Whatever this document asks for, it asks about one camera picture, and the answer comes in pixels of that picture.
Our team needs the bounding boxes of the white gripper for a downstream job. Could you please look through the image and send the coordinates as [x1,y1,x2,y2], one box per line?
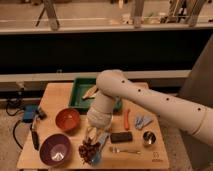
[87,110,112,130]

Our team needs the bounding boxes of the dark red grape bunch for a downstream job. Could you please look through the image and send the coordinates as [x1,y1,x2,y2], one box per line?
[78,138,100,164]

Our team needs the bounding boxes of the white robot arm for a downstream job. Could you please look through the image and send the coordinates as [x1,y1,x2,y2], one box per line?
[87,70,213,147]

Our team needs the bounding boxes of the small metal cup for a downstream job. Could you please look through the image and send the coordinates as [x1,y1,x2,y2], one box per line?
[143,131,156,146]

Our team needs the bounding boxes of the orange-red bowl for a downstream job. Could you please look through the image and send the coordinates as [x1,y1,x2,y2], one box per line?
[55,108,80,132]

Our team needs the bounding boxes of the orange carrot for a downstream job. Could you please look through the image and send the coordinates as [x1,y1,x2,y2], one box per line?
[124,109,130,130]

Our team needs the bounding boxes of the black rectangular block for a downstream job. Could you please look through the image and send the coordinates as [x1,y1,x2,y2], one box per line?
[110,132,133,143]

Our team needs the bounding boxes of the green plastic tray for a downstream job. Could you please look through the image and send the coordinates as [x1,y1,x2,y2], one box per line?
[68,77,123,112]

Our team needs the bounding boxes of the metal fork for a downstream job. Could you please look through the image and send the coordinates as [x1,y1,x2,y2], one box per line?
[109,147,141,154]

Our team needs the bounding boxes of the blue grey cloth piece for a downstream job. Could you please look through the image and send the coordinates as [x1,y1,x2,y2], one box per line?
[134,115,153,130]

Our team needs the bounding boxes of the purple bowl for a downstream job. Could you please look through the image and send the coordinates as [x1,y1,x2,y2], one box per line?
[39,134,71,167]

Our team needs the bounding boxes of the blue clamp device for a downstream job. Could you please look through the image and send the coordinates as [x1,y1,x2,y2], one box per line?
[22,105,47,123]

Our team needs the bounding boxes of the grey chair back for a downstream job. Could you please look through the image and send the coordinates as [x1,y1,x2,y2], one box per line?
[178,34,213,171]

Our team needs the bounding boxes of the black handled tool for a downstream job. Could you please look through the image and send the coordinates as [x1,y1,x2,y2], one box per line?
[30,116,39,151]

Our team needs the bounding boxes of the black cable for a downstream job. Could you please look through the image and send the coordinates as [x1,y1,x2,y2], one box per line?
[5,88,26,150]

